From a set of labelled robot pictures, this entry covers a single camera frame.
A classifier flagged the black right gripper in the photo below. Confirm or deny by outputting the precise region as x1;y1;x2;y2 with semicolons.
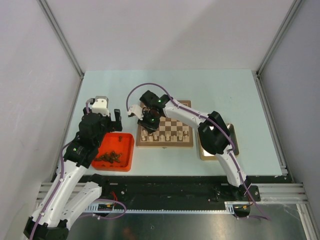
137;110;162;135

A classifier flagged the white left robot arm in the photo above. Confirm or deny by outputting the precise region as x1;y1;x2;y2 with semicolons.
23;109;123;240

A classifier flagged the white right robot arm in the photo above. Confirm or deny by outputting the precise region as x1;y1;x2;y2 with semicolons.
127;90;255;202

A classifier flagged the wooden chess board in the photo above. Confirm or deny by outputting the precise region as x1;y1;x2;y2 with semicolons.
135;99;195;150

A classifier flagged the pile of dark chess pieces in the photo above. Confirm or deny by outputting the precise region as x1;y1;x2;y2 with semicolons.
93;151;123;168

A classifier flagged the orange plastic tray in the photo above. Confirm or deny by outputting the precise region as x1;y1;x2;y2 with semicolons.
91;132;135;172

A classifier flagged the gold metal tin tray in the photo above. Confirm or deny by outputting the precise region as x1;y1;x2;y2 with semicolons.
197;123;240;161

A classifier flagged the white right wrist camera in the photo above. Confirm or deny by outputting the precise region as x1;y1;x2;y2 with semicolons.
127;104;144;120

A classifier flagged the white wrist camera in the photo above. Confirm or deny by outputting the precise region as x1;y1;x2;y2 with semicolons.
127;104;144;120
91;96;110;117

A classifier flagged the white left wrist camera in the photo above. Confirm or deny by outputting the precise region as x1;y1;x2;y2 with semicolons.
91;96;110;117

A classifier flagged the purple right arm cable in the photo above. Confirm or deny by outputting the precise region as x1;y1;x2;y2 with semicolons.
126;82;272;221

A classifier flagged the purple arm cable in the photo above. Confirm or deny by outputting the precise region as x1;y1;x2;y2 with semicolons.
126;82;272;221
31;98;127;240

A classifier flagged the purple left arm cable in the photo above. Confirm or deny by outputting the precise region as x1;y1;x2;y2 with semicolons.
31;98;127;240

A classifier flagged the grey slotted cable duct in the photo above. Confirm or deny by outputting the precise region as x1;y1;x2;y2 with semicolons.
84;202;249;215

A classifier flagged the left aluminium frame post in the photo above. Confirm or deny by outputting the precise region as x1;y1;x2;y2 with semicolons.
36;0;85;80

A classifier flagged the aluminium frame post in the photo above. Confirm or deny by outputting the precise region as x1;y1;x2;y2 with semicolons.
36;0;85;80
255;0;305;76

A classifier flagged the right aluminium frame post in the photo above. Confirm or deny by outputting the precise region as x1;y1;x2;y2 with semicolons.
255;0;305;76

